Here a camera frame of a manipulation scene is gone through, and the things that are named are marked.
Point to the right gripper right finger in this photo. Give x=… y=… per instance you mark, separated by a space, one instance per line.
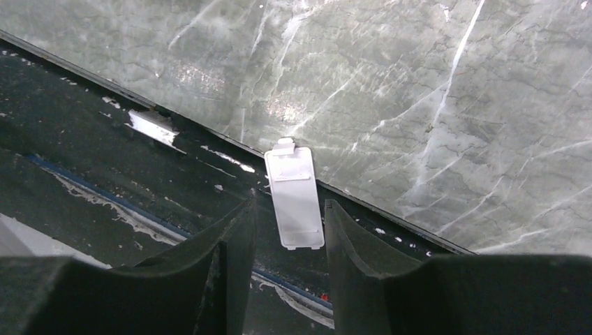
x=376 y=289

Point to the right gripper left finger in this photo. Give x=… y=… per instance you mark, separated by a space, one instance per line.
x=138 y=286

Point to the white battery cover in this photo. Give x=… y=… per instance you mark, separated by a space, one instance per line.
x=294 y=193

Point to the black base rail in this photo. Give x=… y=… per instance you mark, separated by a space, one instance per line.
x=76 y=176

